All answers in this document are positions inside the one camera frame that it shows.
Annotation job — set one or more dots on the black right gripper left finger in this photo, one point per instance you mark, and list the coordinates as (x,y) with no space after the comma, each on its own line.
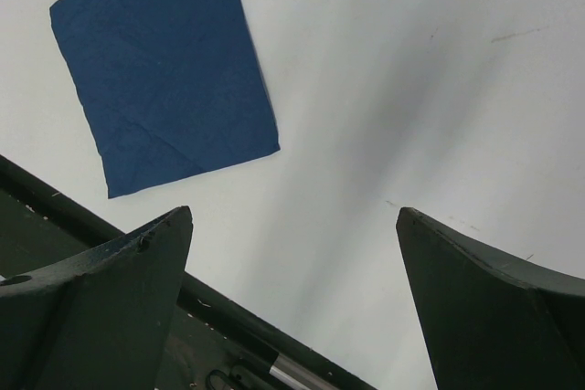
(99,319)

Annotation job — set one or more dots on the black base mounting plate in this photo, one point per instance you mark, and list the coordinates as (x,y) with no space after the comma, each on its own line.
(209,332)

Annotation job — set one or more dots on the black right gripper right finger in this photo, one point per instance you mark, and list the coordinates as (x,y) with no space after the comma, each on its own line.
(491,320)

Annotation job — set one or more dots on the dark blue paper napkin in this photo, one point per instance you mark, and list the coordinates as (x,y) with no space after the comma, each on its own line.
(170,88)

